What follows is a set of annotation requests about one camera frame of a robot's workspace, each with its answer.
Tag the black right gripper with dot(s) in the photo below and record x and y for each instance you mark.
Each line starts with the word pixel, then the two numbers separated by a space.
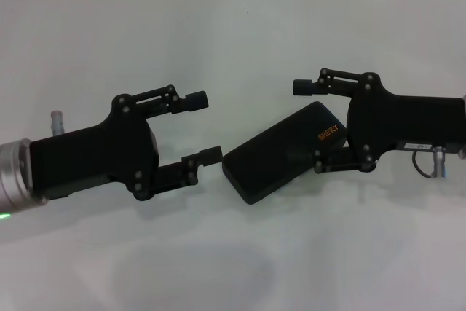
pixel 397 121

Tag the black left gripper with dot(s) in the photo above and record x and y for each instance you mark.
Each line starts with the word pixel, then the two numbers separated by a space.
pixel 94 161

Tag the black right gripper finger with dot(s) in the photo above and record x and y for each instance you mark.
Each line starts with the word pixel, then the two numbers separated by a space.
pixel 211 154

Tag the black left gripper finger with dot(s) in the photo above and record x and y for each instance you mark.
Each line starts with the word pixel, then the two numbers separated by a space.
pixel 196 100

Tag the black glasses case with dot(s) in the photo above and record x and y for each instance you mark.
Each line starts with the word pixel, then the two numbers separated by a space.
pixel 276 160

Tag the short silver connector stub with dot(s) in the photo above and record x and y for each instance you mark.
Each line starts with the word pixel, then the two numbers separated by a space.
pixel 57 121

